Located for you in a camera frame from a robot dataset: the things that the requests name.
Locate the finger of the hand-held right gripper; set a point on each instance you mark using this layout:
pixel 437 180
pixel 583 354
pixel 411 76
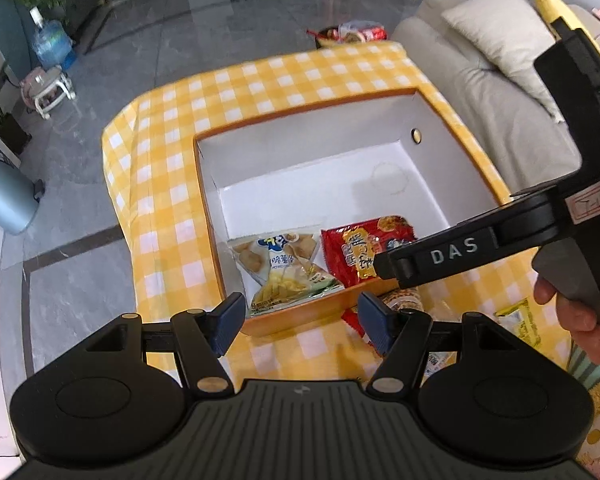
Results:
pixel 445 257

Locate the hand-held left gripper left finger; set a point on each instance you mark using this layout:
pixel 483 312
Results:
pixel 230 320

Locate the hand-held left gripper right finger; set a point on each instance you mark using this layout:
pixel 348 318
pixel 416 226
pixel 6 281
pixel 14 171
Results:
pixel 375 325

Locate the small red snack packet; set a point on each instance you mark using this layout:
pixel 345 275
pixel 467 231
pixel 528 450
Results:
pixel 352 321

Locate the white green chips packet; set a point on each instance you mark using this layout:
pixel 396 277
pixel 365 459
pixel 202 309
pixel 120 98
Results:
pixel 280 270

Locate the large red snack packet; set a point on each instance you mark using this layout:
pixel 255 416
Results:
pixel 350 255

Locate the yellow snack packet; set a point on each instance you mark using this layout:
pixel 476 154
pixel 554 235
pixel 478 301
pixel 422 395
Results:
pixel 517 322

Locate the orange cardboard box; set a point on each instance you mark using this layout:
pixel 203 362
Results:
pixel 305 170

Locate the basket of snacks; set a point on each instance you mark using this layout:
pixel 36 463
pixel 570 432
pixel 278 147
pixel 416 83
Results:
pixel 350 32

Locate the person's right hand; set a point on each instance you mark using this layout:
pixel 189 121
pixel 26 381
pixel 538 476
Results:
pixel 587 330

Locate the white blue snack packet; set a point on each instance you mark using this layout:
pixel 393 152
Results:
pixel 437 362

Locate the grey pillow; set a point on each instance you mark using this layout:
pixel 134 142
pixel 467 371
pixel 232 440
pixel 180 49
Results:
pixel 500 35

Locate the yellow pillow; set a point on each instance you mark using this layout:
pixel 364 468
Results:
pixel 550 5

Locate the yellow checked tablecloth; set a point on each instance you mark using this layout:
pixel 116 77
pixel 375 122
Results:
pixel 155 125

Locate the grey sofa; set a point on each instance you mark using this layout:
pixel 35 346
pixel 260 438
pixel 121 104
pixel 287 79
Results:
pixel 430 35

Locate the grey trash can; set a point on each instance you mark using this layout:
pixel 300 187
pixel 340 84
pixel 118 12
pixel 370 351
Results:
pixel 2 190

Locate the potted plant with black pot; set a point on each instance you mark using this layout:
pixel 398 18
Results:
pixel 7 130

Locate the white stool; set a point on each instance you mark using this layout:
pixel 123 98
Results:
pixel 47 87

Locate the blue water bottle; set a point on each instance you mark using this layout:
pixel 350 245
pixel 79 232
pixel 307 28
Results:
pixel 52 42

